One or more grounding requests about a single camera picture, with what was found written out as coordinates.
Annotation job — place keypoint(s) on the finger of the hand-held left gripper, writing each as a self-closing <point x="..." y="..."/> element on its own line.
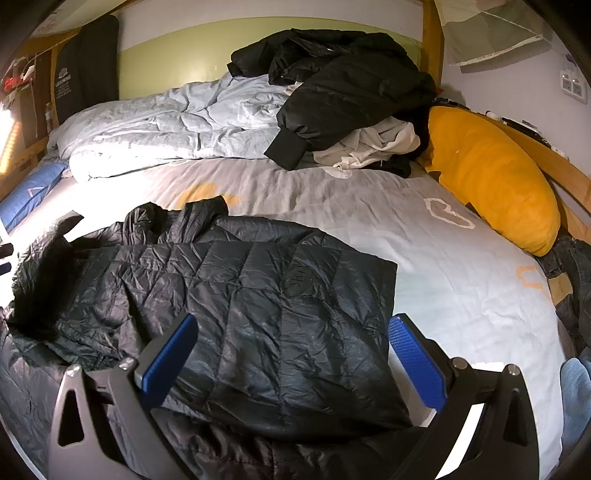
<point x="2" y="268"/>

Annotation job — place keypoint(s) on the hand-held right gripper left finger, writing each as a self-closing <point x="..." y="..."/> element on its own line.
<point x="166" y="364"/>

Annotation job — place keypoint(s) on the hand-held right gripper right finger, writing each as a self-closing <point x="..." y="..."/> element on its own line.
<point x="415" y="364"/>

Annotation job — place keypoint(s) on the black quilted puffer jacket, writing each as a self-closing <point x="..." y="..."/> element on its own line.
<point x="254" y="300"/>

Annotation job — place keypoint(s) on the dark clothes pile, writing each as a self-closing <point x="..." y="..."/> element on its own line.
<point x="570" y="286"/>

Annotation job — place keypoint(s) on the blue pillow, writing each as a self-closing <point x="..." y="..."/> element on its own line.
<point x="27" y="194"/>

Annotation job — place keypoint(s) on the white printed bed sheet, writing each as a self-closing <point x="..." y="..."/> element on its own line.
<point x="415" y="258"/>

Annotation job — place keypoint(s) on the white desk lamp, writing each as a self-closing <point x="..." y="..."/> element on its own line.
<point x="9" y="138"/>

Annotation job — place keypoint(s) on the light blue cloth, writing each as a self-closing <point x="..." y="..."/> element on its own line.
<point x="577" y="397"/>

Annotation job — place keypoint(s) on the cluttered wooden shelf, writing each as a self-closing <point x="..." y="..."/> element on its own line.
<point x="25" y="92"/>

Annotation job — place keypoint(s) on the orange pillow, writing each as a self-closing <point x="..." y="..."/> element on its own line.
<point x="489" y="175"/>

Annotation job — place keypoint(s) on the light blue duvet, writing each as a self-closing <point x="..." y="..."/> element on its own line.
<point x="161" y="124"/>

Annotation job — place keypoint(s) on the black hanging bag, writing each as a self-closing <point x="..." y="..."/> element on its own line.
<point x="87" y="69"/>

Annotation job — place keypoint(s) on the white crumpled garment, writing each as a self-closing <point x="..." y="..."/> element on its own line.
<point x="378" y="138"/>

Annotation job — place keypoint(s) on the black bulky coat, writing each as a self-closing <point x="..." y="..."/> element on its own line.
<point x="351" y="87"/>

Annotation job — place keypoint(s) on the pale hanging net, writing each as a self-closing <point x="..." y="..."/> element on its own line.
<point x="489" y="32"/>

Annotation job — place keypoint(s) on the wooden bed frame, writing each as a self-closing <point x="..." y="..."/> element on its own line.
<point x="436" y="46"/>

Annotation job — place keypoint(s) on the white wall socket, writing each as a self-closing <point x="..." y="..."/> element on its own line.
<point x="572" y="85"/>

